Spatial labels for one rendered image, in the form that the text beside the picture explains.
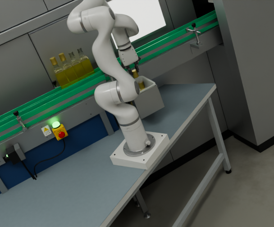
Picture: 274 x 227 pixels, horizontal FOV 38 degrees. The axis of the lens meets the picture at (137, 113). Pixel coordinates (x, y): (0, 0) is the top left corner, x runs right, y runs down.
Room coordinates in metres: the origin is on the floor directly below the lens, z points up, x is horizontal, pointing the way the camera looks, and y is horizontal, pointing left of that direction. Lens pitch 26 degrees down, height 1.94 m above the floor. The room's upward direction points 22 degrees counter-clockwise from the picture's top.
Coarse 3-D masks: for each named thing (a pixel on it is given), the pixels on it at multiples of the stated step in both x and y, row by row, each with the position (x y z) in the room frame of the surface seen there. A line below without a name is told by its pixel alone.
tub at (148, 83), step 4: (140, 76) 2.36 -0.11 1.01; (136, 80) 2.36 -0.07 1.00; (140, 80) 2.36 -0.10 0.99; (144, 80) 2.32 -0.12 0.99; (148, 80) 2.25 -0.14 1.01; (144, 84) 2.34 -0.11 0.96; (148, 84) 2.27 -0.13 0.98; (152, 84) 2.20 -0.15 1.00; (148, 88) 2.15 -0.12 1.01; (140, 92) 2.13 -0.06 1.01
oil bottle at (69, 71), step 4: (64, 64) 2.37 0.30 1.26; (68, 64) 2.37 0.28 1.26; (64, 68) 2.36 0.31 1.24; (68, 68) 2.36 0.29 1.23; (72, 68) 2.36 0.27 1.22; (64, 72) 2.37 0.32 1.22; (68, 72) 2.36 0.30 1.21; (72, 72) 2.36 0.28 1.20; (68, 76) 2.35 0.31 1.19; (72, 76) 2.36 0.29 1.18; (76, 76) 2.37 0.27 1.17; (68, 80) 2.36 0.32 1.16; (72, 80) 2.36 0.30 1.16; (76, 80) 2.36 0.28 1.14
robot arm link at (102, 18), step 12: (84, 12) 1.86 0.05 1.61; (96, 12) 1.83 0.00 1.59; (108, 12) 1.82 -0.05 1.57; (84, 24) 1.83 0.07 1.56; (96, 24) 1.82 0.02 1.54; (108, 24) 1.80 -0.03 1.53; (108, 36) 1.83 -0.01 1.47; (96, 48) 1.83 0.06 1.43; (108, 48) 1.83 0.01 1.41; (96, 60) 1.85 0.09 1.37; (108, 60) 1.83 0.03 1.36; (108, 72) 1.83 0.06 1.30; (120, 72) 1.83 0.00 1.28; (120, 84) 1.82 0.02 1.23; (132, 84) 1.81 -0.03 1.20; (120, 96) 1.81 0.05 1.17; (132, 96) 1.80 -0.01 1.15
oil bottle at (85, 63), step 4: (84, 56) 2.40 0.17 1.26; (80, 60) 2.39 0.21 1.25; (84, 60) 2.39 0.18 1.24; (88, 60) 2.40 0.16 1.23; (84, 64) 2.39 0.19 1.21; (88, 64) 2.39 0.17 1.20; (84, 68) 2.39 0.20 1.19; (88, 68) 2.39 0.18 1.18; (92, 68) 2.40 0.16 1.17; (88, 72) 2.39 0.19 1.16; (92, 72) 2.39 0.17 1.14
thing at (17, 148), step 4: (16, 144) 2.10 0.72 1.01; (8, 148) 2.09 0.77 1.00; (12, 148) 2.07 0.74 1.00; (16, 148) 2.05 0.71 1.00; (20, 148) 2.04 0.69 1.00; (8, 152) 2.03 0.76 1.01; (12, 152) 2.02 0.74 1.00; (16, 152) 2.03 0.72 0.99; (20, 152) 2.03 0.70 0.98; (8, 156) 2.02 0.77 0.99; (12, 156) 2.02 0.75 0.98; (16, 156) 2.03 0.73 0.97; (20, 156) 2.03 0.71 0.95; (24, 156) 2.04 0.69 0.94; (12, 160) 2.02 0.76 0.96; (16, 160) 2.02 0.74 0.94; (20, 160) 2.03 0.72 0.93
